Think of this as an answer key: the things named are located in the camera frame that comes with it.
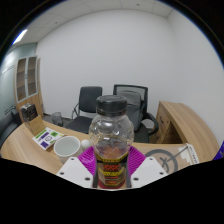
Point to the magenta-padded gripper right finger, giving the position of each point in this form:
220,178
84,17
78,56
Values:
146,170

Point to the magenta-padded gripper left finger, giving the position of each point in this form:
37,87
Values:
78,170

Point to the clear black-capped drink bottle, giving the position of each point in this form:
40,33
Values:
111,133

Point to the card with grey circle print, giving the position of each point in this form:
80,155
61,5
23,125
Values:
166,158

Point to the grey and white cup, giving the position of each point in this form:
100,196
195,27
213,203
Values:
66,148

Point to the white sticker sheet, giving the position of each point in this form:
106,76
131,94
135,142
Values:
48,137

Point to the grey waste bin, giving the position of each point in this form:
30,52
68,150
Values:
57,119

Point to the tan cardboard box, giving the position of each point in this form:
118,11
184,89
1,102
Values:
36,126

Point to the black mesh-back office chair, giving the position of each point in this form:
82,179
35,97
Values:
136,100

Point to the purple standing card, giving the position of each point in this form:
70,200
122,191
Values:
220,151

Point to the black armchair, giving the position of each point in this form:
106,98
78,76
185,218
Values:
7,128

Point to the wooden shelf cabinet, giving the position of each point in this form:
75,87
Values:
28,80

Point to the ceiling light panel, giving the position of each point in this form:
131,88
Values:
20,36

